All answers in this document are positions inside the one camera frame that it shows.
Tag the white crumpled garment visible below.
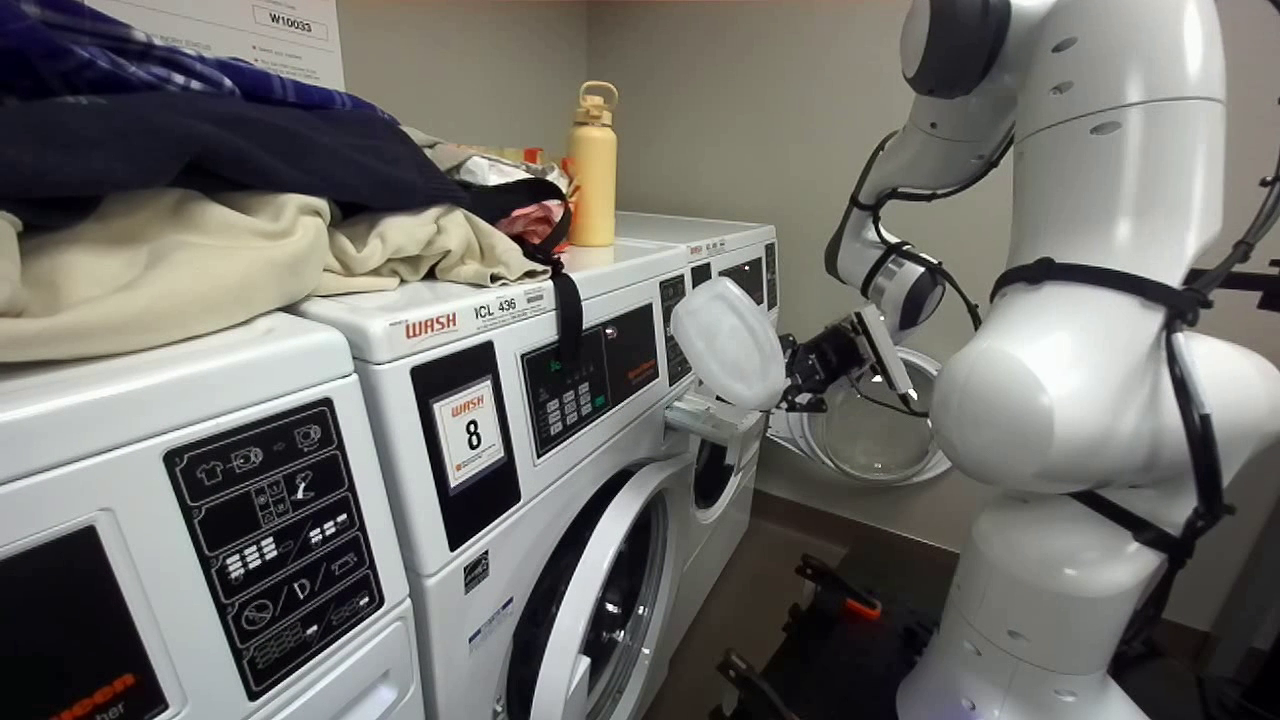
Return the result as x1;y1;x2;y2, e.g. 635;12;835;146
446;142;541;192

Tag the white detergent drawer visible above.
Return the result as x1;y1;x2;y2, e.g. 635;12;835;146
659;391;771;467

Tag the white washing machine number 9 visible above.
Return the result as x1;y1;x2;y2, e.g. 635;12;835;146
622;207;784;631

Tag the black mount bar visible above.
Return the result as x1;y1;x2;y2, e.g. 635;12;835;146
1190;261;1280;317

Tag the white washing machine number 7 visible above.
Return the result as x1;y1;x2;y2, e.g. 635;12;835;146
0;308;431;720

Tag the black orange clamp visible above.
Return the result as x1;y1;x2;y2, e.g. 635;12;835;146
710;642;803;720
792;553;889;626

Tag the purple patterned garment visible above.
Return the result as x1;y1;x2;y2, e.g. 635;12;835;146
0;0;396;130

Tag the round door of washer 9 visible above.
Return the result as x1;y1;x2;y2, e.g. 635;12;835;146
770;341;960;490

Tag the red orange garment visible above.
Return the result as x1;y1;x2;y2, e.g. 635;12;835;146
491;194;578;269

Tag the beige garment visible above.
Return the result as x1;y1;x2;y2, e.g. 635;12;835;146
0;179;554;367

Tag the yellow water bottle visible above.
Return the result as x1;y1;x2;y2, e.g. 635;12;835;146
566;74;626;251

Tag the round door of washer 8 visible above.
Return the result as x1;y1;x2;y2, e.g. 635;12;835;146
506;455;691;720

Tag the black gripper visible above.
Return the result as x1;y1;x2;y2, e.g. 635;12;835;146
778;317;879;417

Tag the navy blue garment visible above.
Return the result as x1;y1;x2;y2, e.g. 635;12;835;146
0;85;573;230

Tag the white washing machine number 8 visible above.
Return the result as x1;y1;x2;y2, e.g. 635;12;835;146
297;236;712;720

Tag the black strap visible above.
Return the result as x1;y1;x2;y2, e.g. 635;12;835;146
465;177;589;359

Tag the black base table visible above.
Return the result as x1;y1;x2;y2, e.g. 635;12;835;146
742;585;936;720

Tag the white detergent bottle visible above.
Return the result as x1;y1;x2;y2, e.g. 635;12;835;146
665;270;797;420

